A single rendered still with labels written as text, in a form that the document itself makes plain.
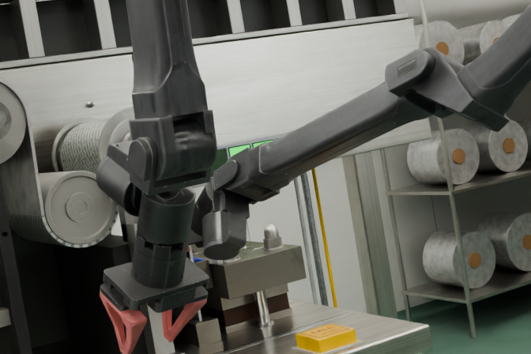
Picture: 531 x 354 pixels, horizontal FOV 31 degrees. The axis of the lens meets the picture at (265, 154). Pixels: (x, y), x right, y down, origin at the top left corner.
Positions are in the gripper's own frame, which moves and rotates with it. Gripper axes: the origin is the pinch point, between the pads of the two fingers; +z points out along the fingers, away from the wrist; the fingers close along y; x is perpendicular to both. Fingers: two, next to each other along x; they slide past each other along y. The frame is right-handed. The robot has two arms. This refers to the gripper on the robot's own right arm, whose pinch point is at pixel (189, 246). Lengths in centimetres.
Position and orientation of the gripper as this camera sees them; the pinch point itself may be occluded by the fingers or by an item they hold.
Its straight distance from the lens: 166.3
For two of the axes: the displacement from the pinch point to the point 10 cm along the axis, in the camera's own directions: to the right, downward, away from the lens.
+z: -3.4, 5.3, 7.8
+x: -4.0, -8.3, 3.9
